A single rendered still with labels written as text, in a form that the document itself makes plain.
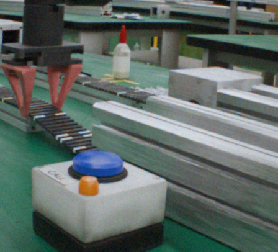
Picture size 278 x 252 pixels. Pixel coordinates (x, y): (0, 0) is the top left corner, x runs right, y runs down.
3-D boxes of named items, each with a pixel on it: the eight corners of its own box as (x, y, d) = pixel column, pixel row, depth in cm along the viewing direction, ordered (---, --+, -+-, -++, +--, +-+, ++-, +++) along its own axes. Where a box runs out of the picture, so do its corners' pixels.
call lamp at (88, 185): (74, 190, 39) (74, 175, 39) (90, 187, 40) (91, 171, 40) (85, 197, 38) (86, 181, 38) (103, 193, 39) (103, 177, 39)
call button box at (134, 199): (31, 231, 45) (29, 162, 44) (120, 210, 51) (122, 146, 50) (84, 270, 39) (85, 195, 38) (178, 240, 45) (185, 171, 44)
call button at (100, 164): (62, 176, 44) (62, 153, 43) (102, 169, 46) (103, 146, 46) (91, 192, 41) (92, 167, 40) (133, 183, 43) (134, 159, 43)
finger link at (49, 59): (82, 116, 76) (84, 49, 74) (38, 122, 72) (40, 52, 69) (56, 106, 81) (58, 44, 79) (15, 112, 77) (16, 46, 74)
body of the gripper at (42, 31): (85, 58, 75) (87, 4, 73) (20, 63, 68) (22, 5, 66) (60, 52, 79) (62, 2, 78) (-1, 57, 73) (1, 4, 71)
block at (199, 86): (151, 139, 76) (156, 71, 74) (212, 128, 84) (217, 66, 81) (198, 156, 69) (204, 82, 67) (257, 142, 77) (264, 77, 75)
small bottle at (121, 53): (127, 77, 125) (130, 25, 123) (130, 79, 122) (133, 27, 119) (111, 76, 124) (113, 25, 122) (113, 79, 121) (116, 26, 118)
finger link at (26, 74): (67, 118, 75) (69, 49, 72) (22, 125, 70) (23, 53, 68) (42, 108, 80) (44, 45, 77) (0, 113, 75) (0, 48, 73)
